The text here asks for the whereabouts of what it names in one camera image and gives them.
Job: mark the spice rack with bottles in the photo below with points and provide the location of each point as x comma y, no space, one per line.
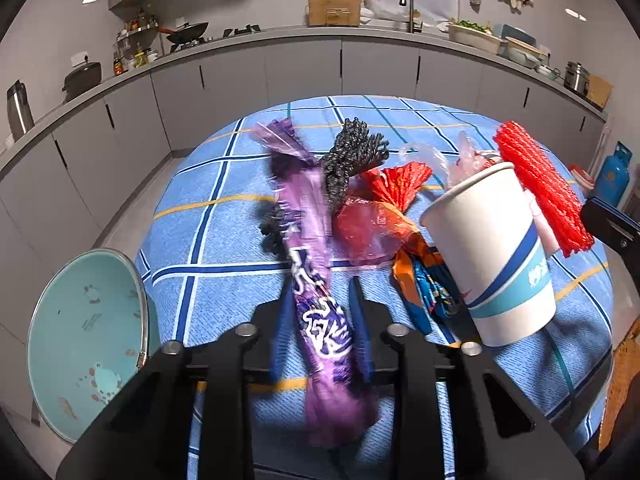
137,45

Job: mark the blue gas cylinder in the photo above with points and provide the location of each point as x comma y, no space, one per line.
614,175

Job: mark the wooden box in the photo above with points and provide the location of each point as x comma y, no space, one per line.
334,10

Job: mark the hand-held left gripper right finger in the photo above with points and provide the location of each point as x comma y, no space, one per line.
358,320

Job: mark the black wok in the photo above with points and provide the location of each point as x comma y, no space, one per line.
187,31

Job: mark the grey kitchen counter cabinets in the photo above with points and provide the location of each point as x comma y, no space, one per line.
300,70

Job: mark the steel pot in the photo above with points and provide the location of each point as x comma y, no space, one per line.
576,79

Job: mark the red foam net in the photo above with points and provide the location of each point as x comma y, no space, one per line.
540,180

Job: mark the orange and blue snack wrapper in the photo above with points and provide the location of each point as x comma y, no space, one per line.
415,280

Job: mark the white paper cup blue band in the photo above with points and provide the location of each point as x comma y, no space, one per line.
490,260

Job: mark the clear plastic bag red print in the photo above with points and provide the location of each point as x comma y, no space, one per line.
465,160

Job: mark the purple snack wrapper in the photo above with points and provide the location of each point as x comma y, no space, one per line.
310,270

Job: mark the dark kitchen faucet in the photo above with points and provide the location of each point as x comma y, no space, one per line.
411,10

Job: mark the cardboard box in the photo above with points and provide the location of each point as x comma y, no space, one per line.
600,91

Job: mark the steel kettle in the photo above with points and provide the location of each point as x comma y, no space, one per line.
20,110

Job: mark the teal waste bin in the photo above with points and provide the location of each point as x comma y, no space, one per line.
75,335

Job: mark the stack of bowls and basins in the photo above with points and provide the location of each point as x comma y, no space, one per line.
522,50

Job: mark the blue checked tablecloth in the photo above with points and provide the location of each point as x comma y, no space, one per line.
225,240

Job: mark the pale pink object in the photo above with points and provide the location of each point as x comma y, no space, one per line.
547,235

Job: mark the red lid plastic container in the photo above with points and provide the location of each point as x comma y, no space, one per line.
582,177

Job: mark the black foam net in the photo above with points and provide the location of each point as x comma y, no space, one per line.
355,152

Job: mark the white wall socket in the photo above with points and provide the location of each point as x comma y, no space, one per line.
80,59

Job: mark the gas stove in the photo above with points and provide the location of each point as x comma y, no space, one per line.
240,31

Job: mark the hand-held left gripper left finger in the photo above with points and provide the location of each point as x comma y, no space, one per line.
282,320

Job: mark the brown wooden chair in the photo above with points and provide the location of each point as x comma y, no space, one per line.
622,385

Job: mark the cream basin with vegetables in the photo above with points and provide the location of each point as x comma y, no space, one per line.
472,37

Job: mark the hanging grey scrubber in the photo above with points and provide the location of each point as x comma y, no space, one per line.
474,0

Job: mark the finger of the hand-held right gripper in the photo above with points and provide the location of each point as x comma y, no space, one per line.
612,230

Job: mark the black rice cooker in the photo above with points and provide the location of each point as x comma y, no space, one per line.
82,80

